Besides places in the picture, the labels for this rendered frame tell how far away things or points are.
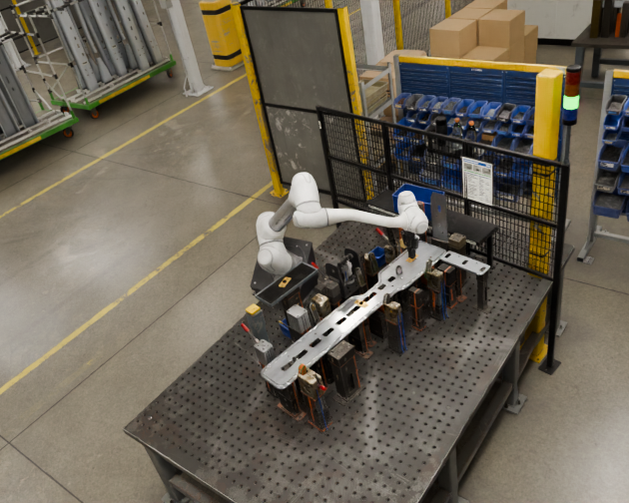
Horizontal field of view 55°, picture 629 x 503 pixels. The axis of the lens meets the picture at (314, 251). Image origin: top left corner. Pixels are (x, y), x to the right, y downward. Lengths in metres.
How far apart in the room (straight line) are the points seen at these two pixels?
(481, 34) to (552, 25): 2.22
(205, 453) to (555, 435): 2.09
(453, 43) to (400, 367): 4.75
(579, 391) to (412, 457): 1.58
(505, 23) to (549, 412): 4.70
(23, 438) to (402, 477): 2.96
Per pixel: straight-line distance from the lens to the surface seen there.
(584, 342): 4.67
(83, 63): 10.54
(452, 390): 3.37
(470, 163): 3.82
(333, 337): 3.28
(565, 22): 9.73
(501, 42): 7.66
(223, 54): 10.88
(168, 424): 3.57
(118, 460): 4.51
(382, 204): 4.22
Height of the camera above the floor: 3.26
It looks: 35 degrees down
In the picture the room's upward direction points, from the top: 12 degrees counter-clockwise
